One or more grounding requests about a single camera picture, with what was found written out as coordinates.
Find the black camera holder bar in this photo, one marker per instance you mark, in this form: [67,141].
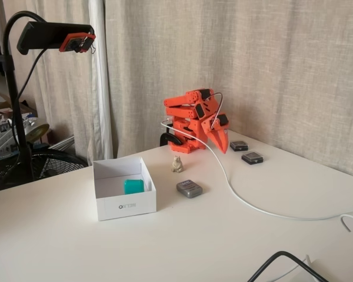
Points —
[47,32]

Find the black gooseneck stand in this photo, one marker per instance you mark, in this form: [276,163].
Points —
[8,58]

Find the small white bear figurine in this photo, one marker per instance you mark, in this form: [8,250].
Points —
[178,165]

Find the green rounded cube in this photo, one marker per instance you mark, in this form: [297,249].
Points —
[133,186]

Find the beige lamp shade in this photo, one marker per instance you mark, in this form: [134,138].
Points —
[38,132]

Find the black floor fan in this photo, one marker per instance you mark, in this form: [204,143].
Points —
[61,163]

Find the white metal rods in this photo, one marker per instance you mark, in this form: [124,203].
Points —
[63,142]

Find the grey metal tin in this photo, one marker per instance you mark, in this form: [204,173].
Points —
[189,190]

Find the black table clamp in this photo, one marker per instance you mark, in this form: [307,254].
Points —
[169,136]

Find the beige linen curtain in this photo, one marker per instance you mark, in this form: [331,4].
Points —
[253,58]

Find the camera on black stand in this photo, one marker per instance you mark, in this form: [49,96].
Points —
[76,88]

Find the orange gripper black servo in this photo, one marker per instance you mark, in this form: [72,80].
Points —
[217,136]

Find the small black square case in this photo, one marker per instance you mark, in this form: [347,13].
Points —
[239,145]
[253,157]

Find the white cardboard box bin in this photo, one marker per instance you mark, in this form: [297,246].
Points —
[126,207]

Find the brown cardboard box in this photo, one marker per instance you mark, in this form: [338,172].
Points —
[0,113]

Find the orange framed camera module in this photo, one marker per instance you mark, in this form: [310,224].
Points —
[76,44]

